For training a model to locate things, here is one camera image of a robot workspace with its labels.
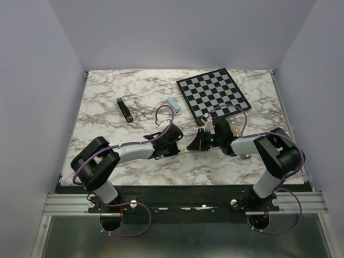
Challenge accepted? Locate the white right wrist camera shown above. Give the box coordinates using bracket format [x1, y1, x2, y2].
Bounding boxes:
[200, 113, 214, 134]

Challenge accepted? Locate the aluminium frame rail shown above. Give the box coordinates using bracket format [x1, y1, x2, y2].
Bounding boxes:
[43, 191, 328, 217]

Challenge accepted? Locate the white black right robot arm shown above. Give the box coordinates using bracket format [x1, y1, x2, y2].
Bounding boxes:
[187, 126, 305, 211]

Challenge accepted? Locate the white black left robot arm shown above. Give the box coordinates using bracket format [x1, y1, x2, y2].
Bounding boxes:
[70, 124, 183, 212]

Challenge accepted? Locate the black grey chessboard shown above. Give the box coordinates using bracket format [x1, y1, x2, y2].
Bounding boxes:
[176, 68, 252, 126]

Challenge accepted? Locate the glitter filled clear tube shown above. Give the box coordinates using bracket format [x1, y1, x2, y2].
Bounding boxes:
[225, 116, 250, 159]

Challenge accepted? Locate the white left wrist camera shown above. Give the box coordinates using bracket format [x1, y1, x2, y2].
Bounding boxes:
[158, 120, 170, 132]

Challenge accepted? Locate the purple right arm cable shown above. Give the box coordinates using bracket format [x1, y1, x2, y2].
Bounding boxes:
[205, 104, 305, 234]

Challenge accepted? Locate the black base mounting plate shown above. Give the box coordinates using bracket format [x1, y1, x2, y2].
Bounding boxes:
[44, 184, 323, 225]

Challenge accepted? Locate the cream staple box sleeve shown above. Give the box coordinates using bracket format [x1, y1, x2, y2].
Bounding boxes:
[179, 148, 189, 155]

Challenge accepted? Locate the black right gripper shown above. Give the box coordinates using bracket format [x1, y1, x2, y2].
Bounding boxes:
[187, 128, 222, 151]

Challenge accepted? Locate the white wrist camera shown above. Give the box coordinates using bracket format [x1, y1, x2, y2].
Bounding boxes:
[200, 113, 214, 134]
[158, 120, 170, 132]

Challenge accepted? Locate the black stapler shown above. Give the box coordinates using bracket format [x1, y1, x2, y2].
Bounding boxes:
[117, 98, 133, 123]

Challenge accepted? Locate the light blue mini stapler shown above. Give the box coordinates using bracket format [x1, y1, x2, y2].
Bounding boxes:
[166, 97, 181, 114]

